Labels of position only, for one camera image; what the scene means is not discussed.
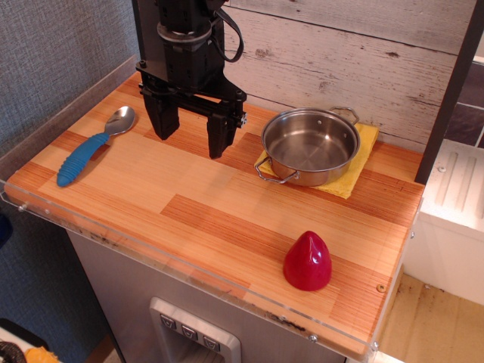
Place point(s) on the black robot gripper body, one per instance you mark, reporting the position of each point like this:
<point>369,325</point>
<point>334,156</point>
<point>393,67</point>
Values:
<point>191,74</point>

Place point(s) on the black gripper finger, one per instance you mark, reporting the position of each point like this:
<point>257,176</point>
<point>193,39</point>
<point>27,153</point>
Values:
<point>163,114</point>
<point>221,129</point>

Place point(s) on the red toy strawberry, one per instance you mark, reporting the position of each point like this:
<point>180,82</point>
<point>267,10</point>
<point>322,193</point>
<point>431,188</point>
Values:
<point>307,265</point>

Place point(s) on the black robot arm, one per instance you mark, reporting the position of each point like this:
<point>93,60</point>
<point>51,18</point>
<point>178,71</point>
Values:
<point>177,16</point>

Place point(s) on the stainless steel pot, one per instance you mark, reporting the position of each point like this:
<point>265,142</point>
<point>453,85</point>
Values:
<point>309,147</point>

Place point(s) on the yellow cloth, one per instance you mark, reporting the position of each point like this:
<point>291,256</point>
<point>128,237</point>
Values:
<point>344,185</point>

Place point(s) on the clear acrylic table guard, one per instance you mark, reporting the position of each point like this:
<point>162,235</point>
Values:
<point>232,242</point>

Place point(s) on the grey toy fridge cabinet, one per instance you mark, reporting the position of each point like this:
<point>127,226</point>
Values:
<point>125,289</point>

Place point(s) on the silver dispenser panel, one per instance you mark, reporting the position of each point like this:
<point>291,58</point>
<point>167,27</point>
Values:
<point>193,334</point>

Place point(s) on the yellow object bottom left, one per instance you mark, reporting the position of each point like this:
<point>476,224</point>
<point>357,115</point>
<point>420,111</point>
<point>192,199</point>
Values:
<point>40,355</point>

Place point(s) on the blue handled metal spoon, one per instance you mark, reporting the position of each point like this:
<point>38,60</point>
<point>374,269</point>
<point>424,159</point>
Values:
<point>119,122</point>

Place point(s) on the dark vertical post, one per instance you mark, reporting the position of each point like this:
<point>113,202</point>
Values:
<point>456,83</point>

